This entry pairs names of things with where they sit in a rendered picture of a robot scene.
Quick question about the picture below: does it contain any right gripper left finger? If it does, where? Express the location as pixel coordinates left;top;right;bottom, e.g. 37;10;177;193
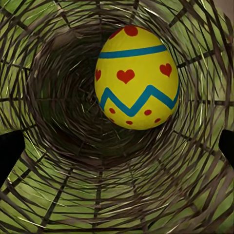
0;130;25;187

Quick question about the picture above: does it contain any wicker basket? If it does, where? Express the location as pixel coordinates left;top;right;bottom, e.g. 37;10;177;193
0;0;234;234

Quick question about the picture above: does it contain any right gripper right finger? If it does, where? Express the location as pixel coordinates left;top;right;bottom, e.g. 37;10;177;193
218;129;234;169

